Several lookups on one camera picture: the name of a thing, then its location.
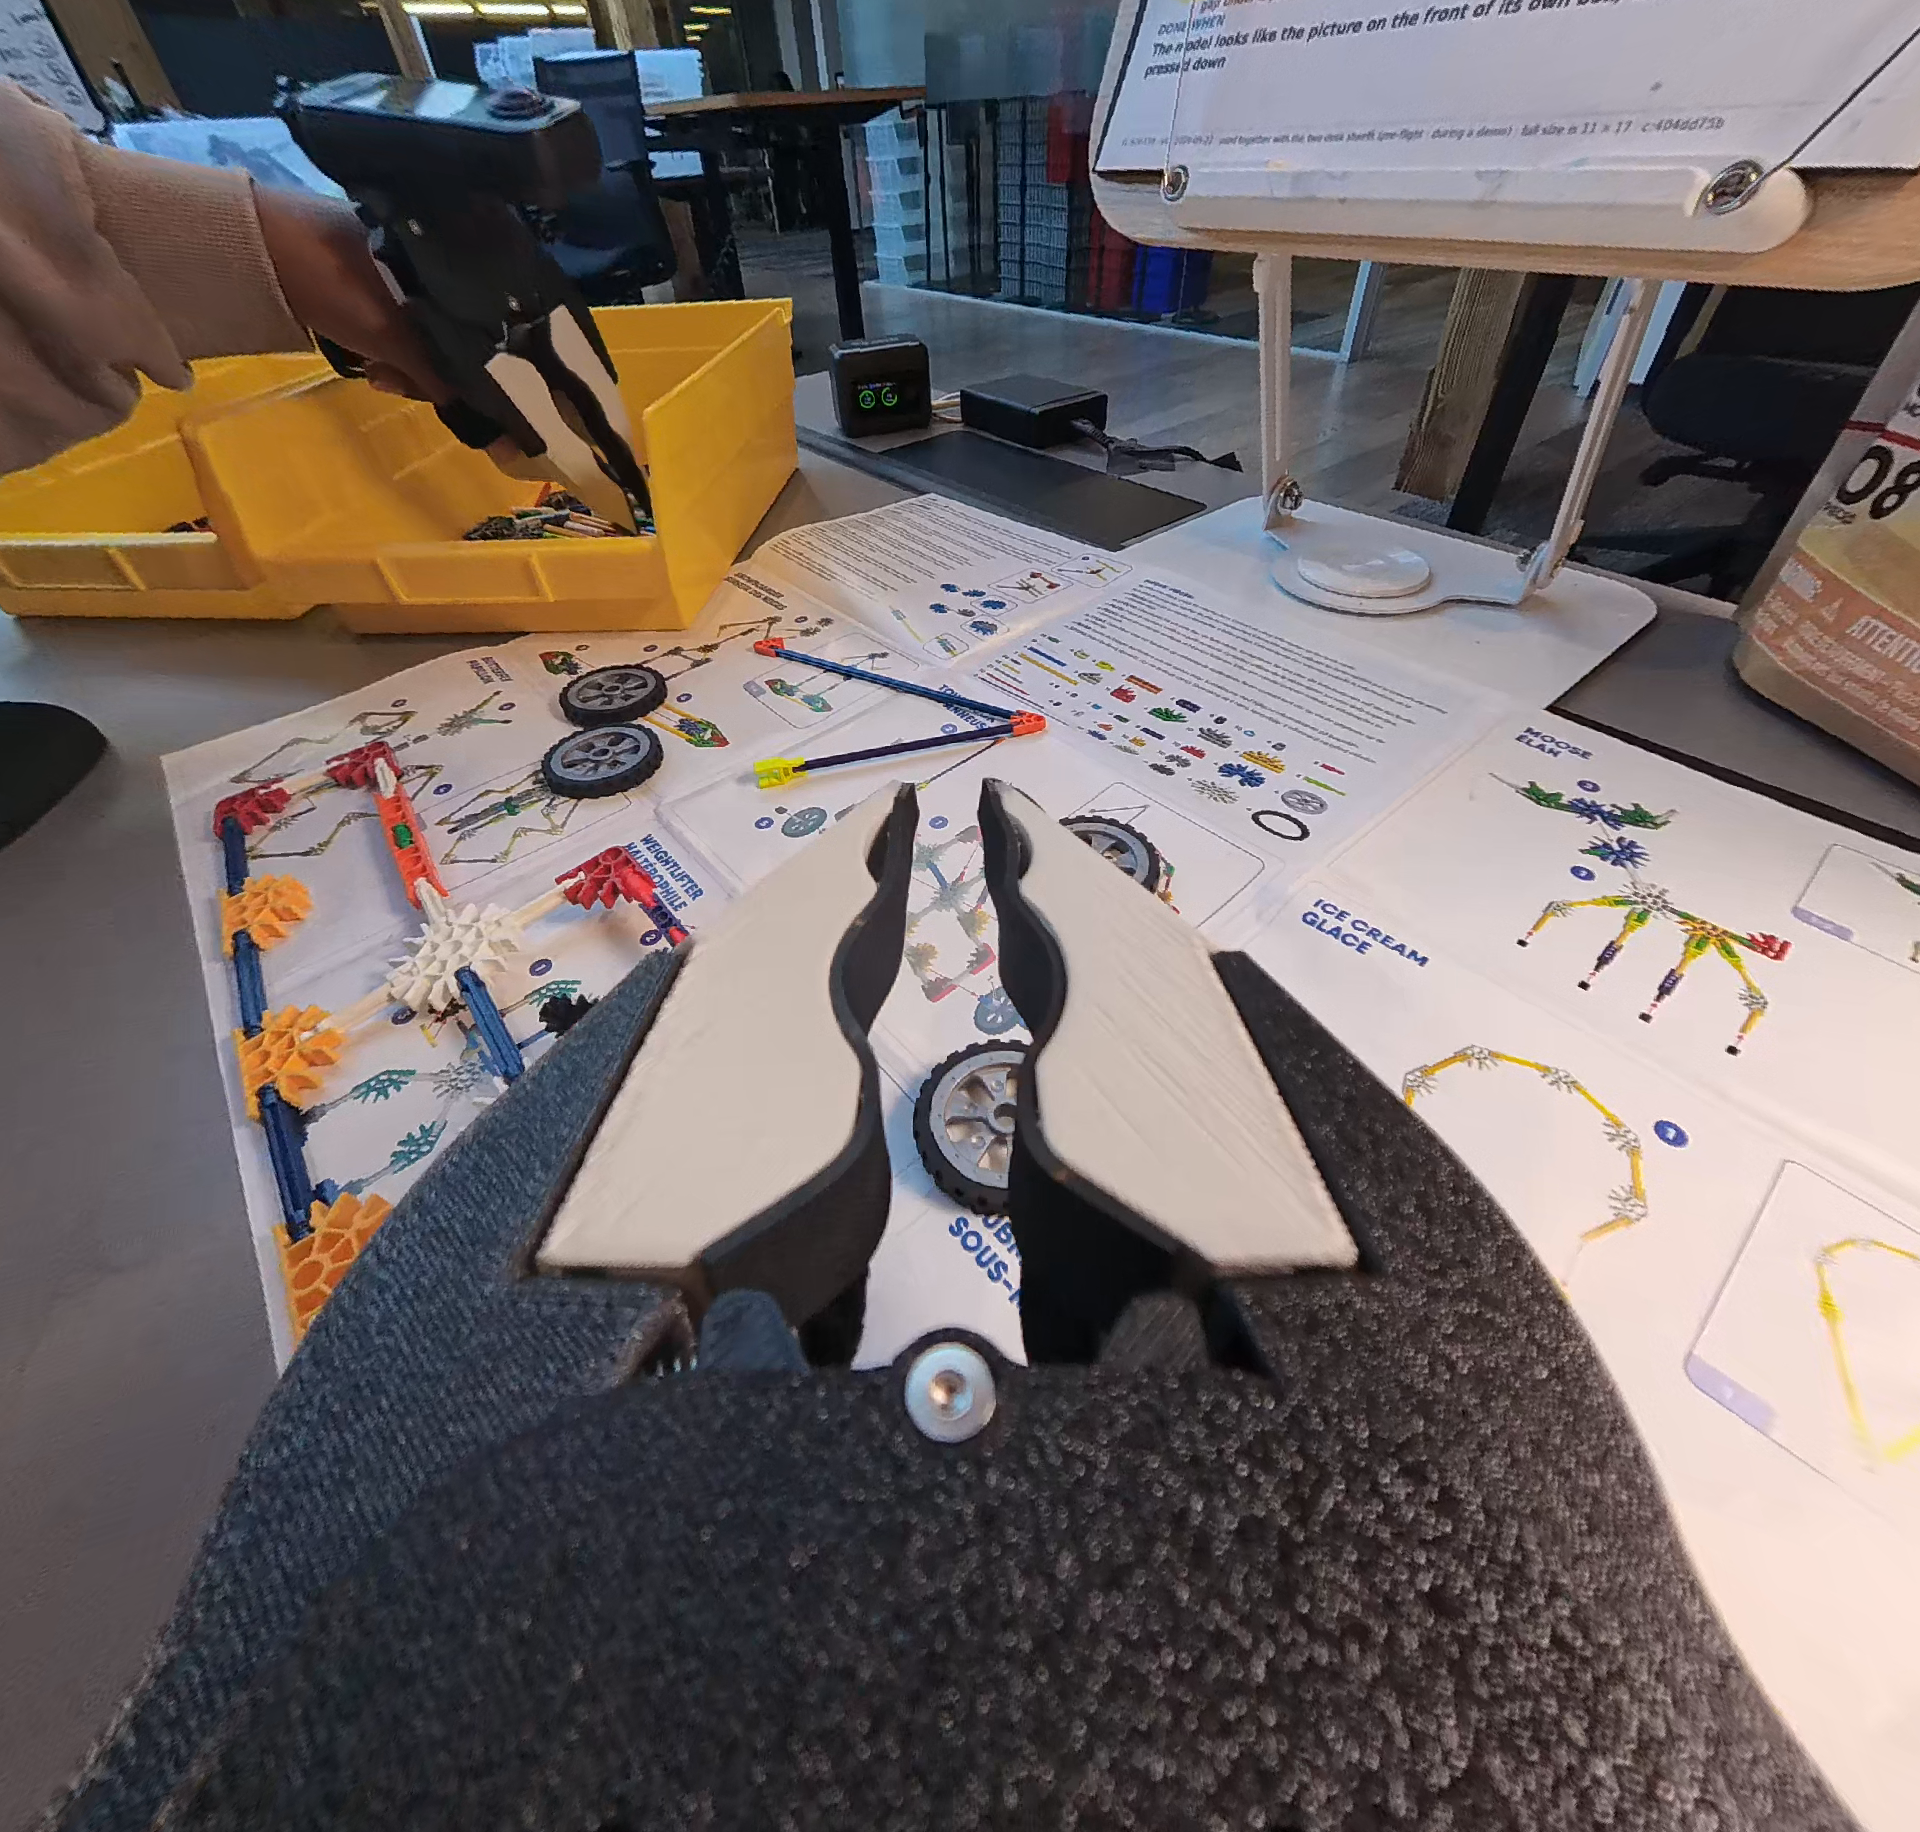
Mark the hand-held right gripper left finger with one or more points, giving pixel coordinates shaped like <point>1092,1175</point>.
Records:
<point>723,1115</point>

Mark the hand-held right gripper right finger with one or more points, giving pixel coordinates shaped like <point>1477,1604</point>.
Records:
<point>1168,1115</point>

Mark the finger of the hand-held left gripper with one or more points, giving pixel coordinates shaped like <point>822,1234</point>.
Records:
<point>542,426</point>
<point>607,410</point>

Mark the yellow plastic bin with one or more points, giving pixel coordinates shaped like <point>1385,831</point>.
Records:
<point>691,426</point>
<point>95,531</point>

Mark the pile of colourful rods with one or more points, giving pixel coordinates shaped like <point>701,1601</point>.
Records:
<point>542,520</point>

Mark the colourful construction toy model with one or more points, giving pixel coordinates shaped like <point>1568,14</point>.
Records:
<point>451,959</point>

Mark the grey desk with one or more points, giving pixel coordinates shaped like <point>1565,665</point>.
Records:
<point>124,1171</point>

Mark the person's left hand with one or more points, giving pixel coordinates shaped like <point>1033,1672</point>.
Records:
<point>361,291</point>

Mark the black office chair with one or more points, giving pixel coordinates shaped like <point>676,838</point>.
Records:
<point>607,167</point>

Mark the small black toy wheel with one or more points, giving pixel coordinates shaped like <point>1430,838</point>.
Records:
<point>613,687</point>
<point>1124,857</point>
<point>601,763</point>
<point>978,1123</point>

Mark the black device with green display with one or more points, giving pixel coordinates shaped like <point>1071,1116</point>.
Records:
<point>884,390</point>

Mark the wooden table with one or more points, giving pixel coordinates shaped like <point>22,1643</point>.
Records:
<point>778,104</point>

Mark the blue rod V-shaped assembly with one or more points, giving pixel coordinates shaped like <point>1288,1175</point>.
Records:
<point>906,747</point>

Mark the printed instruction sheet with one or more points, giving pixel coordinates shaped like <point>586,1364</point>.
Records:
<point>1201,687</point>

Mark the black adapter box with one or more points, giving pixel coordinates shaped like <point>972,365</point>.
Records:
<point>1034,410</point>

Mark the white stand base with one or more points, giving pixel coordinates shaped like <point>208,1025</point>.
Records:
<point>1368,574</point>

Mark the cardboard toy box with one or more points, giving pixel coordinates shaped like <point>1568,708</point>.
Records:
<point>1846,602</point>

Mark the printed instruction board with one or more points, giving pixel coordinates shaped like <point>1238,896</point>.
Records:
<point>1505,31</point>

